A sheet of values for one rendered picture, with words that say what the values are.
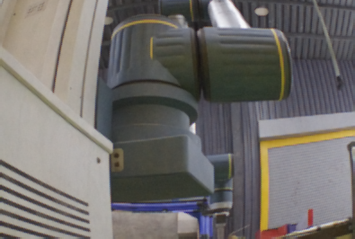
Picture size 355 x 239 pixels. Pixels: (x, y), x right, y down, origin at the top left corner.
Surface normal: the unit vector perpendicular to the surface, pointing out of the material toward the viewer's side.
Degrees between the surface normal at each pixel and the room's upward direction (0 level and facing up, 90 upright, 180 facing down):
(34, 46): 90
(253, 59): 116
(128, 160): 90
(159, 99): 154
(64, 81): 90
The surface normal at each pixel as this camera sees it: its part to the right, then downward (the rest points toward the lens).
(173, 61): -0.08, -0.01
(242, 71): -0.06, 0.33
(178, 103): 0.33, 0.69
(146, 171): -0.30, -0.37
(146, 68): 0.08, -0.40
